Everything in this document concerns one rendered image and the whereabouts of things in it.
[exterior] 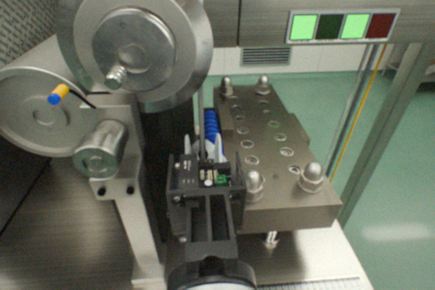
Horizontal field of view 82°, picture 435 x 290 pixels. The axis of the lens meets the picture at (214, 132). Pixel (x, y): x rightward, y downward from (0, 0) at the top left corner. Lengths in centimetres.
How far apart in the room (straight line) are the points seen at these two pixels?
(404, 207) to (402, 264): 42
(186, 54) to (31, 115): 19
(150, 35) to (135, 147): 12
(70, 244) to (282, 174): 40
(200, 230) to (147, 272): 25
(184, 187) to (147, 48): 13
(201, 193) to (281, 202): 19
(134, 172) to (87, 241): 28
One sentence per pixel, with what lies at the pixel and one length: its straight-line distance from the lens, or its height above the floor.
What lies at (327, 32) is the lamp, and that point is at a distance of 67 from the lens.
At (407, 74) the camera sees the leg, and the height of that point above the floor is 98.
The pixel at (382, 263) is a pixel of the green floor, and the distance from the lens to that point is 172.
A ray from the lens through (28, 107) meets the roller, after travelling 35.
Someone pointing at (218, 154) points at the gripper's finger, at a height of 113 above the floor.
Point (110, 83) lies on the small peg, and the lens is 24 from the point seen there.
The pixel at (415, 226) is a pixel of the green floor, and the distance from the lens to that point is 199.
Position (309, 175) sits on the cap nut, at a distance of 40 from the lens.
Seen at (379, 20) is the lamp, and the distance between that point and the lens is 72.
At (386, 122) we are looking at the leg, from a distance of 117.
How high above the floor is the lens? 133
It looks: 36 degrees down
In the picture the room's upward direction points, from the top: straight up
